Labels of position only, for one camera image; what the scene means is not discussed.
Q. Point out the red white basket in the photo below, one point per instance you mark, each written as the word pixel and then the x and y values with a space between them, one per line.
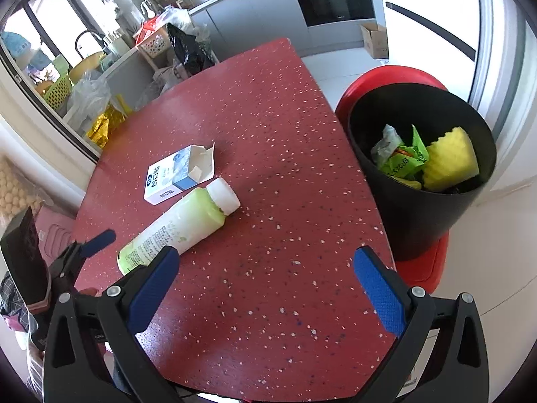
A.
pixel 152 41

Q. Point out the cardboard box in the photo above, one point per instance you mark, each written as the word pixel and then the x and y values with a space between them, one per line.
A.
pixel 375 40

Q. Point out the blue white milk carton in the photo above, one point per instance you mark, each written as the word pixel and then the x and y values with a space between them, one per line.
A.
pixel 179 172

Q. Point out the yellow foil bag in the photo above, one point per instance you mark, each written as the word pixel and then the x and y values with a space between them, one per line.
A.
pixel 108 121

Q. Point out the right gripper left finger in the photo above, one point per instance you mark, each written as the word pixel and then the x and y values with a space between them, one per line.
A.
pixel 92 352

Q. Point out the black kitchen faucet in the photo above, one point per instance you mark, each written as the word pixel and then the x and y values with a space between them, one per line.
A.
pixel 90 42

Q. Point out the black trash bin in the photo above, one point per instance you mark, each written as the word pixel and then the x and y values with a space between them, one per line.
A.
pixel 415 219

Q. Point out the green plastic basket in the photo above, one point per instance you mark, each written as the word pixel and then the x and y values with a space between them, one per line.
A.
pixel 59 92

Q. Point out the yellow sponge cloth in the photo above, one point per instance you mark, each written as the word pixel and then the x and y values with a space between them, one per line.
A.
pixel 452 160

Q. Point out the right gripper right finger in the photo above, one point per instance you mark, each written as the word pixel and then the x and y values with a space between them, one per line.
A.
pixel 457 369

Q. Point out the white refrigerator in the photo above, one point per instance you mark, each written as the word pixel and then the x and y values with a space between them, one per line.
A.
pixel 439 37

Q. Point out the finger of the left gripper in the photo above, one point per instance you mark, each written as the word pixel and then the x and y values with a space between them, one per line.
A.
pixel 98 243

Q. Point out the large light green bottle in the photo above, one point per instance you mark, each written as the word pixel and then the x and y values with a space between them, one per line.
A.
pixel 193 218

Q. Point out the black plastic bag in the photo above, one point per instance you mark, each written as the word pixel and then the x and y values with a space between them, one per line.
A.
pixel 187 50

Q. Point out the clear plastic bag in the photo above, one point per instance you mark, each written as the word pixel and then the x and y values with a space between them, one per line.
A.
pixel 89 98

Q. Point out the green snack bag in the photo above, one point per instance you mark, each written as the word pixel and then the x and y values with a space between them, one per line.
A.
pixel 402 163

